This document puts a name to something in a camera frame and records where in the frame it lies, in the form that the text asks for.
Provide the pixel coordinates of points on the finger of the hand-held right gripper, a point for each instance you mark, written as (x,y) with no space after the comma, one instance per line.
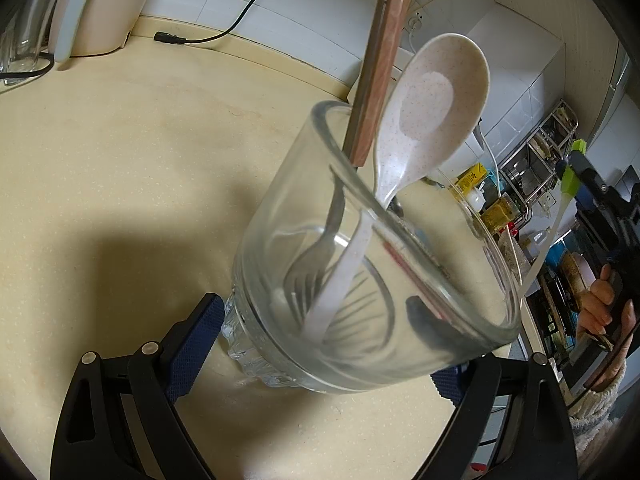
(592,215)
(582,167)

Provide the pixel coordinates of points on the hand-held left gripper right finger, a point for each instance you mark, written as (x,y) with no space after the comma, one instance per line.
(450,380)

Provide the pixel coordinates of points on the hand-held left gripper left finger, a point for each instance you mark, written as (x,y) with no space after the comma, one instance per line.
(197,345)

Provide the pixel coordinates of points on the green silicone basting brush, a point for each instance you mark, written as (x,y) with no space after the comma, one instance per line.
(550,240)

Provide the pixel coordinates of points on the clear glass tumbler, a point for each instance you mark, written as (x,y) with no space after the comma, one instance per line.
(270,270)

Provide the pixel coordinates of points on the person's right forearm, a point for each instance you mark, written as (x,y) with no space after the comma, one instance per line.
(600,410)

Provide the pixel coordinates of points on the person's right hand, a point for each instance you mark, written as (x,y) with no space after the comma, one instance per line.
(597,305)

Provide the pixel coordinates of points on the metal kitchen rack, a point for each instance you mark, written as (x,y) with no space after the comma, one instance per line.
(540,160)

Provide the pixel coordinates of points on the clear plastic bottle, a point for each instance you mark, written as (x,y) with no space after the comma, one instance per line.
(540,238)

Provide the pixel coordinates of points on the glass of tea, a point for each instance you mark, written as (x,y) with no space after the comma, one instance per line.
(500,215)

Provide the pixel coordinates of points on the yellow carton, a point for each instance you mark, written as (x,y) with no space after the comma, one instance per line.
(472,177)

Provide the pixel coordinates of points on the white rice cooker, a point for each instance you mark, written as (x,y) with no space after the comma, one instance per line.
(470,152)

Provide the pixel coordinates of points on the beige electric pot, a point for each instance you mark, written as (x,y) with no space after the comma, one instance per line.
(110,10)

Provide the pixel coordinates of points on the small glass cup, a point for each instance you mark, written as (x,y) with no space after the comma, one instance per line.
(10,50)

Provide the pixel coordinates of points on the tall glass jar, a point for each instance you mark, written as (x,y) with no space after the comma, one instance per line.
(32,20)

